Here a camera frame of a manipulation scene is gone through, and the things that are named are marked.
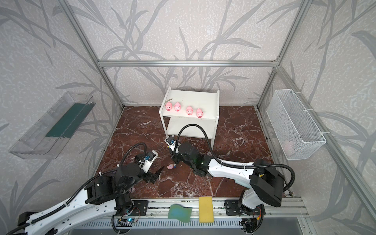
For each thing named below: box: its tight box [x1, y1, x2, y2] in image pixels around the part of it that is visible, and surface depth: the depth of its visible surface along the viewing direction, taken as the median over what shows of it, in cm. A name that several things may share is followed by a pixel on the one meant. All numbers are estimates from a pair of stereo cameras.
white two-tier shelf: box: [159, 86, 220, 149], surface depth 75 cm
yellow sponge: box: [198, 196, 214, 224], surface depth 74 cm
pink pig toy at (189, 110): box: [186, 105, 194, 117], surface depth 72 cm
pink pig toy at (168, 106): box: [164, 101, 173, 112], surface depth 74 cm
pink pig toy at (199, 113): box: [195, 107, 204, 119], surface depth 71 cm
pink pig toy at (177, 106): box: [174, 101, 182, 113], surface depth 74 cm
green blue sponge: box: [167, 203, 193, 223], surface depth 72 cm
